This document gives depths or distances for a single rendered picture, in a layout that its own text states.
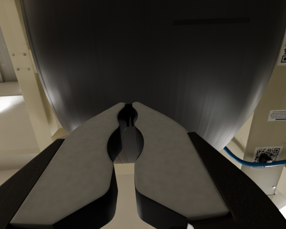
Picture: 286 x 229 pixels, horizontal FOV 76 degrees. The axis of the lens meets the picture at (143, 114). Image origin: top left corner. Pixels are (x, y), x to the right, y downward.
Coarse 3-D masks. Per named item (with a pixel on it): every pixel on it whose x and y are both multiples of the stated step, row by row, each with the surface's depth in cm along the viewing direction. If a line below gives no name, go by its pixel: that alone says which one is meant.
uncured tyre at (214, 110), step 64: (64, 0) 17; (128, 0) 17; (192, 0) 17; (256, 0) 17; (64, 64) 19; (128, 64) 19; (192, 64) 19; (256, 64) 20; (64, 128) 29; (128, 128) 24; (192, 128) 24
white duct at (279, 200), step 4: (276, 188) 101; (276, 192) 100; (280, 192) 99; (276, 196) 100; (280, 196) 99; (284, 196) 98; (272, 200) 101; (276, 200) 100; (280, 200) 99; (284, 200) 98; (276, 204) 100; (280, 204) 99; (284, 204) 99; (280, 208) 100
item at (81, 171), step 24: (96, 120) 10; (120, 120) 10; (72, 144) 8; (96, 144) 8; (120, 144) 10; (48, 168) 7; (72, 168) 7; (96, 168) 7; (48, 192) 6; (72, 192) 6; (96, 192) 6; (24, 216) 5; (48, 216) 5; (72, 216) 5; (96, 216) 6
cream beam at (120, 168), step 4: (116, 164) 83; (120, 164) 83; (124, 164) 83; (128, 164) 83; (132, 164) 83; (116, 168) 84; (120, 168) 84; (124, 168) 84; (128, 168) 84; (132, 168) 84; (116, 172) 85; (120, 172) 85; (124, 172) 85; (128, 172) 85; (132, 172) 85
